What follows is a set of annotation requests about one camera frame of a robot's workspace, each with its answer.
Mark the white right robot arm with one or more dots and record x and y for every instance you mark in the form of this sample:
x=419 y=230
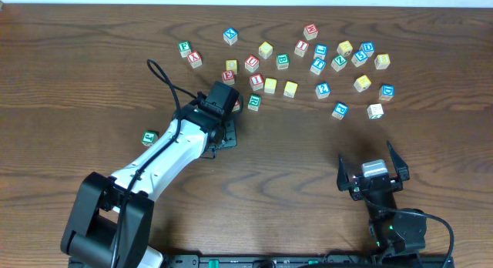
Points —
x=396 y=231

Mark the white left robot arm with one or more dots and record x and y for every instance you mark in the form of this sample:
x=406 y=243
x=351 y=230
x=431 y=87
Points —
x=109 y=225

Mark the red U block upper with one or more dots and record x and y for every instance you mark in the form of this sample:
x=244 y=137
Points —
x=252 y=63

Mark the plain 7 block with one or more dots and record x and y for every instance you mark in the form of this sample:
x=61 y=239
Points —
x=375 y=111

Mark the yellow A block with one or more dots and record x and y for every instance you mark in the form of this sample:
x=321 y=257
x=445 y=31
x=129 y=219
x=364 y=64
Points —
x=362 y=83

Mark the red H block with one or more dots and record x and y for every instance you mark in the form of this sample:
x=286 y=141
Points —
x=310 y=31

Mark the green J block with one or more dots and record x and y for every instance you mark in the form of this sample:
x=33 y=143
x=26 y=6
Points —
x=149 y=138

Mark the blue D block upper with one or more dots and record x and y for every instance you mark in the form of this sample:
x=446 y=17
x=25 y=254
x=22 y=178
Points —
x=367 y=48

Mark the yellow block top right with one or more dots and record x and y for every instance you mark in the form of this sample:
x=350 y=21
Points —
x=345 y=48

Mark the yellow block right middle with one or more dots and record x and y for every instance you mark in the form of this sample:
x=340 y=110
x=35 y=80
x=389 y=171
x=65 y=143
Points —
x=290 y=89

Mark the yellow C block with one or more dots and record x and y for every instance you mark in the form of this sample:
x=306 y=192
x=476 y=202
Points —
x=265 y=50

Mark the green F block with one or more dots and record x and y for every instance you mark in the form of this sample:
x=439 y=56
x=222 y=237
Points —
x=184 y=48

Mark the yellow 8 block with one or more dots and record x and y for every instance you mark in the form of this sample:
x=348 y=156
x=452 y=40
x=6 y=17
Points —
x=382 y=61

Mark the green B block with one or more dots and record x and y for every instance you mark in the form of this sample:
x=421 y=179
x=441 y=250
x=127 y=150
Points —
x=283 y=61

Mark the red i block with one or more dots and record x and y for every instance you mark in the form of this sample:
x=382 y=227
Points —
x=256 y=82
x=301 y=48

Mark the blue D block lower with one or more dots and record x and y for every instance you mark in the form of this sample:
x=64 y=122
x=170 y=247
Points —
x=386 y=92

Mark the yellow O block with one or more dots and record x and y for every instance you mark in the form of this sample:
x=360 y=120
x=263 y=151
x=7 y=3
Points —
x=231 y=65

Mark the red u block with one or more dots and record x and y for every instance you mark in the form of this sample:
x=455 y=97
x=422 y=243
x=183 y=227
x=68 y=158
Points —
x=236 y=106
x=252 y=63

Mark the green R block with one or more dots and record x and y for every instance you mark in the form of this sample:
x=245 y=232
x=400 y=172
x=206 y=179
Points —
x=254 y=102

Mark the blue T block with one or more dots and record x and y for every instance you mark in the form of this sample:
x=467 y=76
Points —
x=317 y=66

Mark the blue P block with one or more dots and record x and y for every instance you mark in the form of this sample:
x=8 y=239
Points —
x=340 y=111

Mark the blue 2 block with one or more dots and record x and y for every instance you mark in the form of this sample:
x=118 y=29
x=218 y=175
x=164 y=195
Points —
x=322 y=90

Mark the blue X block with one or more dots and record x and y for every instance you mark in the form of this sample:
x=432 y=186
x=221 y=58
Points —
x=230 y=36

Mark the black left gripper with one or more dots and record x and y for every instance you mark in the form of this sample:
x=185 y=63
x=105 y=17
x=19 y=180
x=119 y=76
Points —
x=230 y=133

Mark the red E block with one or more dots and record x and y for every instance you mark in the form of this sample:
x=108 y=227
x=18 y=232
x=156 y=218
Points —
x=228 y=77

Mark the blue d block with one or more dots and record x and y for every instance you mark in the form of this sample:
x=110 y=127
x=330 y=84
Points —
x=386 y=92
x=367 y=48

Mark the blue L block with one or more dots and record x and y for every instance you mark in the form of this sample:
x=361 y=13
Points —
x=320 y=51

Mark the green Z block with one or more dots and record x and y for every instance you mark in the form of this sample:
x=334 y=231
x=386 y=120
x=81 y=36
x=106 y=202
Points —
x=338 y=63

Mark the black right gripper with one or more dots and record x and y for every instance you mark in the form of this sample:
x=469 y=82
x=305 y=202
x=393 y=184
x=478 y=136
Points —
x=373 y=182

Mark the blue 5 block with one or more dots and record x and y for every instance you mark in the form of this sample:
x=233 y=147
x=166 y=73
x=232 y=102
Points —
x=359 y=58

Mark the yellow block left middle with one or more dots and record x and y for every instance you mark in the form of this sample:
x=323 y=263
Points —
x=270 y=85

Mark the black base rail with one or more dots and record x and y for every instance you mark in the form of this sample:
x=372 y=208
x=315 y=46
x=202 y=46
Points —
x=328 y=260

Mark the red U block lower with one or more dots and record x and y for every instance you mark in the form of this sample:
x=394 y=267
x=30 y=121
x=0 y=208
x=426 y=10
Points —
x=236 y=106

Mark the red X block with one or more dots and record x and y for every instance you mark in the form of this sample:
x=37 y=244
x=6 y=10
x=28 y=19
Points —
x=195 y=59

